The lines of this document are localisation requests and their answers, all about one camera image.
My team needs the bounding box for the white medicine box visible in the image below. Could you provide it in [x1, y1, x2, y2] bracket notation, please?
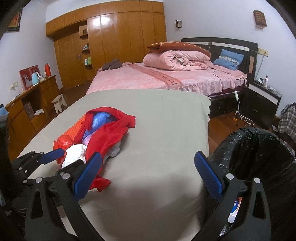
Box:
[228, 197, 242, 224]

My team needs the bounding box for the orange bubble wrap sheet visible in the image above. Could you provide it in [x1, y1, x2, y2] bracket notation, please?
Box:
[62, 115, 85, 140]

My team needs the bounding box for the pink cloth piece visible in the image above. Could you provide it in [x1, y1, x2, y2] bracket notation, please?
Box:
[82, 135, 92, 146]

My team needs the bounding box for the red cloth garment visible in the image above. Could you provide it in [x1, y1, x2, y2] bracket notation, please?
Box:
[74, 106, 137, 193]

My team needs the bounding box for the grey cloth piece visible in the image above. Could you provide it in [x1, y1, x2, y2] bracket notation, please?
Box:
[103, 141, 121, 163]

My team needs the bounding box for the blue plastic bag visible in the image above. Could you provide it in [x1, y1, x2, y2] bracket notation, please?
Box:
[82, 112, 117, 140]

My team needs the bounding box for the red plastic bag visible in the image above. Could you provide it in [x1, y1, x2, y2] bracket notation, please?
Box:
[53, 134, 75, 165]

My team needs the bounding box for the black lined trash bin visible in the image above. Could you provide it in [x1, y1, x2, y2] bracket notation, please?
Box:
[209, 126, 295, 240]

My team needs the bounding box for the wooden sideboard cabinet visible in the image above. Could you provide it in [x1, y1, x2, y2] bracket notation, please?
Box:
[6, 75, 60, 160]

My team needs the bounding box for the small white stool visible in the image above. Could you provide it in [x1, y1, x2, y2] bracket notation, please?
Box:
[51, 94, 68, 114]

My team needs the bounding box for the light blue kettle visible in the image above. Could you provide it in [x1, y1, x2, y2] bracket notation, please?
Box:
[31, 72, 40, 86]

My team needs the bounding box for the red framed picture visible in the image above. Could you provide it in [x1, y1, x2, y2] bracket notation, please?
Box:
[19, 65, 40, 90]

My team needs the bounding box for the red thermos bottle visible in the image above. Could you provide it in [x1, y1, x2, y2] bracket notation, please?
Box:
[45, 63, 52, 77]

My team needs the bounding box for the plaid cloth covered chair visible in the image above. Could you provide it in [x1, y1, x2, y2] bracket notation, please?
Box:
[277, 102, 296, 142]

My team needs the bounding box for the brown neck pillow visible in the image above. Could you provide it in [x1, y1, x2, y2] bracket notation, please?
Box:
[102, 59, 122, 70]

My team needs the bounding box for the black white nightstand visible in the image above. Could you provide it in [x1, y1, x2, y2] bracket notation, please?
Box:
[240, 81, 281, 130]

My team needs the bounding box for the wooden wardrobe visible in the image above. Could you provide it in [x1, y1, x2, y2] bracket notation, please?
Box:
[46, 1, 167, 90]

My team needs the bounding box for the white lotion bottle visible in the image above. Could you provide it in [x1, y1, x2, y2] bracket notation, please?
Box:
[263, 75, 268, 88]

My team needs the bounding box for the bed with pink sheet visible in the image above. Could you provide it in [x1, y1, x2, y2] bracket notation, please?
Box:
[86, 61, 247, 96]

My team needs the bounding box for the folded pink quilt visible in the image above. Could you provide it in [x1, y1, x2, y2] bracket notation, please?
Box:
[143, 50, 210, 71]

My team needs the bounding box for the brown patterned blanket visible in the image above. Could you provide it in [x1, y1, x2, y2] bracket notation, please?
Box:
[147, 41, 211, 57]

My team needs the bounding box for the blue pillow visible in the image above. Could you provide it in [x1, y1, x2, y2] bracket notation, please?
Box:
[213, 49, 244, 70]

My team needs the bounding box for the black bed headboard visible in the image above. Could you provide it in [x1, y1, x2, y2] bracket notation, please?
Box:
[181, 37, 258, 82]

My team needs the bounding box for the white controller with cable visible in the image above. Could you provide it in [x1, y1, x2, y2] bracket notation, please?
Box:
[233, 90, 255, 126]

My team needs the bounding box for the wall power outlet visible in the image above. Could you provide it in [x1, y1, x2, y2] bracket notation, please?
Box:
[258, 48, 268, 57]

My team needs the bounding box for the small wall lamp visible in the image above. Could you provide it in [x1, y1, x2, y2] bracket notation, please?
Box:
[175, 20, 182, 29]

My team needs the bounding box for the wooden wall lamp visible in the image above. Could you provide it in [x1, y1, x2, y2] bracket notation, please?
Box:
[253, 10, 267, 29]

